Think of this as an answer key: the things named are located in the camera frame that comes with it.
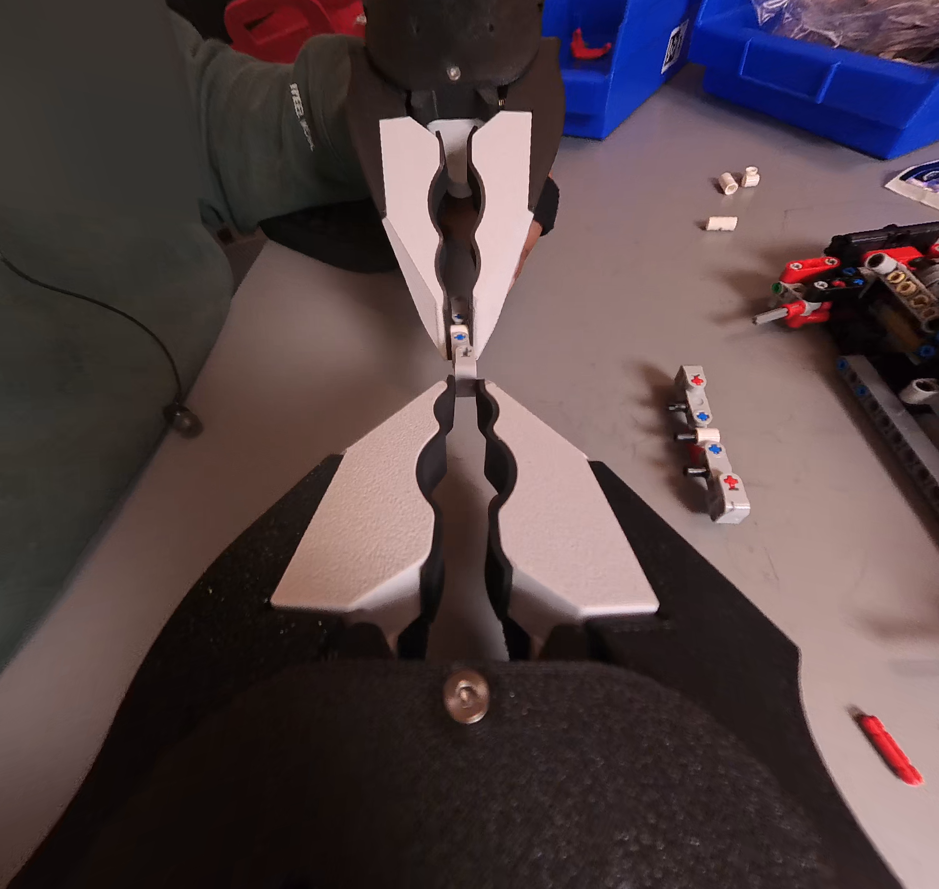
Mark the person's left hand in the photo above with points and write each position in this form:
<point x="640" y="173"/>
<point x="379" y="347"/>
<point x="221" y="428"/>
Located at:
<point x="546" y="210"/>

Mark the grey lego assembly with pins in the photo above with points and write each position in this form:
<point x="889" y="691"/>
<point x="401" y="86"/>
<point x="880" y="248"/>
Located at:
<point x="726" y="500"/>

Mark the white lego tube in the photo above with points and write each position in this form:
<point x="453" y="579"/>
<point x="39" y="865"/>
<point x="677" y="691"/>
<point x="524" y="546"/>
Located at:
<point x="720" y="223"/>

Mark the red lego pin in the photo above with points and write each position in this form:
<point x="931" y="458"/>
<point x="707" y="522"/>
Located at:
<point x="887" y="749"/>

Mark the blue bin with bags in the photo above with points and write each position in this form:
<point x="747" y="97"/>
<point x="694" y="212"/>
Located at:
<point x="807" y="89"/>

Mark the green hoodie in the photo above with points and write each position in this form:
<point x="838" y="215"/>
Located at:
<point x="88" y="316"/>

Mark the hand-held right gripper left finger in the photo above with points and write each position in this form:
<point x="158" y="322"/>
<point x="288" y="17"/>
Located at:
<point x="359" y="537"/>

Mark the person's left forearm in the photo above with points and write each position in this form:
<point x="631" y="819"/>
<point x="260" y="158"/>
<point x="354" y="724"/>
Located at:
<point x="279" y="133"/>

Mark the lego instruction booklet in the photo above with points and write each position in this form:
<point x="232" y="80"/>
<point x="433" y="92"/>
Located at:
<point x="917" y="184"/>

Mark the crumpled clear plastic bags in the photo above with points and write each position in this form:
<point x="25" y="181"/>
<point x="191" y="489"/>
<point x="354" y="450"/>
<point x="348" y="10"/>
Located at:
<point x="843" y="1"/>

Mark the grey lego connector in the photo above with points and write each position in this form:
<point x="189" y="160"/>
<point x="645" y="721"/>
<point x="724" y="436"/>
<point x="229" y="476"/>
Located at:
<point x="466" y="371"/>

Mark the red curved lego piece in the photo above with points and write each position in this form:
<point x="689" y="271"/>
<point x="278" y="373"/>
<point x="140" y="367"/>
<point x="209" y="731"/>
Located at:
<point x="590" y="47"/>

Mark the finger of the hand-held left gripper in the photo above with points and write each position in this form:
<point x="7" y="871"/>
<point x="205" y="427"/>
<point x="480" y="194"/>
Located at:
<point x="407" y="192"/>
<point x="506" y="184"/>

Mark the red plastic container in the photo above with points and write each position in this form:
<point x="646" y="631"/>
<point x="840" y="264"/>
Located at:
<point x="286" y="23"/>

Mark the blue plastic bin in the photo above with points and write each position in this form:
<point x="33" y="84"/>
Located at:
<point x="623" y="38"/>

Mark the white lego bush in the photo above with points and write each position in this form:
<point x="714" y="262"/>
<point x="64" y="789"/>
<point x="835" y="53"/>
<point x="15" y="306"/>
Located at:
<point x="750" y="177"/>
<point x="728" y="182"/>

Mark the partly built lego car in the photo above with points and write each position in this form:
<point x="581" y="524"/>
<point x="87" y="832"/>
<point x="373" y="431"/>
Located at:
<point x="880" y="294"/>

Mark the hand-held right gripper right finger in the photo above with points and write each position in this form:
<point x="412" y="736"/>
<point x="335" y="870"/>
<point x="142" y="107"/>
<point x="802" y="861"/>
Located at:
<point x="572" y="537"/>

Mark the grey lego liftarm blue pin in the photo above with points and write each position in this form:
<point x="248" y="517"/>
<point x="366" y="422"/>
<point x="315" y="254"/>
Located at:
<point x="460" y="335"/>
<point x="459" y="315"/>

